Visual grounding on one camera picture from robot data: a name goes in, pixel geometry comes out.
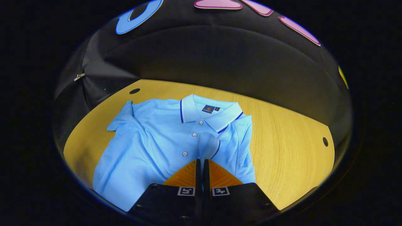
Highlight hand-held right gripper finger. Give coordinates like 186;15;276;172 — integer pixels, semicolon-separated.
203;159;280;226
127;159;202;226

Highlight light blue T-shirt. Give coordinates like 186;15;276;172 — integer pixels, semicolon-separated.
93;94;256;212

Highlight black backdrop cloth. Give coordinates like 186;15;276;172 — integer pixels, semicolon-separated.
53;0;352;148

